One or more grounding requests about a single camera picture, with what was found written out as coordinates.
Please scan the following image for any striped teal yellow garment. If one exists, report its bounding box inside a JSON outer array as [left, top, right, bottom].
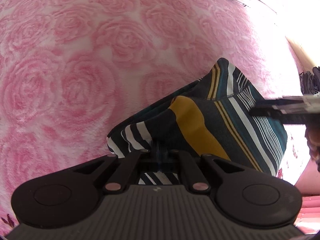
[[107, 58, 287, 176]]

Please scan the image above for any blue grey clothes pile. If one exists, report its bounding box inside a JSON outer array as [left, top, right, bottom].
[[299, 67, 320, 96]]

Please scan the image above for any pink rose blanket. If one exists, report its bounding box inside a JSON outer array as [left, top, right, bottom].
[[1, 0, 300, 235]]

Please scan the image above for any person's right hand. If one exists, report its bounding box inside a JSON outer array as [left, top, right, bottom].
[[305, 126, 320, 171]]

